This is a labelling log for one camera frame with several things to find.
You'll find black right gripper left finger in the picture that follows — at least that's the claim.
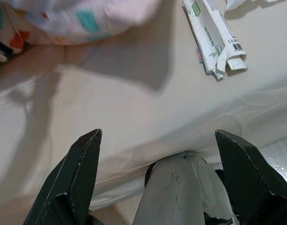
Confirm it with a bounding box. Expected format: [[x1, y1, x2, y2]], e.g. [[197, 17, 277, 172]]
[[23, 128, 103, 225]]

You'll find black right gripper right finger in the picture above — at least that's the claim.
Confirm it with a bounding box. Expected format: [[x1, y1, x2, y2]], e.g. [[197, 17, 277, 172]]
[[214, 129, 287, 225]]

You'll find pink floral pillow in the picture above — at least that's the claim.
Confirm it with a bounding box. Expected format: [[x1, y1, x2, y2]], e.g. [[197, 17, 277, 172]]
[[0, 0, 169, 63]]

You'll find cream sheeted mattress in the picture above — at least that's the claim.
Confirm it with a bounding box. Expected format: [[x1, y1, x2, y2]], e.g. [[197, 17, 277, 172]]
[[0, 0, 287, 211]]

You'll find white green printed paper wrapper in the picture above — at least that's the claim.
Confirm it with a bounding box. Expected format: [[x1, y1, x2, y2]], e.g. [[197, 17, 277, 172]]
[[182, 0, 249, 82]]

